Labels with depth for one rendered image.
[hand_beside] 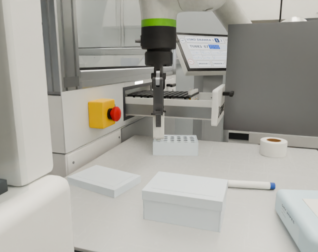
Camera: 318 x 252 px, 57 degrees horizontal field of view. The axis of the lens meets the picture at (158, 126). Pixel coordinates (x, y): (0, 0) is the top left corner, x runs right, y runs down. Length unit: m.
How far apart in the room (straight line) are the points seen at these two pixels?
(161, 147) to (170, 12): 0.35
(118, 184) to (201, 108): 0.44
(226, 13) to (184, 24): 1.47
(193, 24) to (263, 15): 1.74
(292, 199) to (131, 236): 0.25
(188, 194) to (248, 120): 0.70
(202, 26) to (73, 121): 2.05
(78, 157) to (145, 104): 0.32
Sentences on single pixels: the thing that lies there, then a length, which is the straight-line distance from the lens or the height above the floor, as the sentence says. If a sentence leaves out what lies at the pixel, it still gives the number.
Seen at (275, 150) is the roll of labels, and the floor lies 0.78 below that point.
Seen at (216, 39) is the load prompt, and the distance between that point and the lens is 2.07.
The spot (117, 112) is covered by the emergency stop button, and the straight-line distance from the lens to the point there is 0.77.
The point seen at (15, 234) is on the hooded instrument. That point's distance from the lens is 0.25.
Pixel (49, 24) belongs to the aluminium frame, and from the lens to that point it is 0.71.
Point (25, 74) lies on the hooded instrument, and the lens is 0.27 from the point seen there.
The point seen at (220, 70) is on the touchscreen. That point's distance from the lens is 1.89.
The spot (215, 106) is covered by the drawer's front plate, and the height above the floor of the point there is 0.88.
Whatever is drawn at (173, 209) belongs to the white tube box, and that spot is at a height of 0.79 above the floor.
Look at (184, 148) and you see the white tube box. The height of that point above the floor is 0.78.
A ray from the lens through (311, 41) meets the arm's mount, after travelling 1.11.
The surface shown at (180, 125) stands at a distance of 2.73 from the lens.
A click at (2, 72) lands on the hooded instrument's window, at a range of 0.24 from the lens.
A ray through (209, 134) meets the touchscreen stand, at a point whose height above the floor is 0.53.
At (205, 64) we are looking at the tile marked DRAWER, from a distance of 1.86.
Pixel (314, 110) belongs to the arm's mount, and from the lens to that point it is 1.12.
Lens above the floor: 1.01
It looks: 12 degrees down
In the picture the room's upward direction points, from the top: straight up
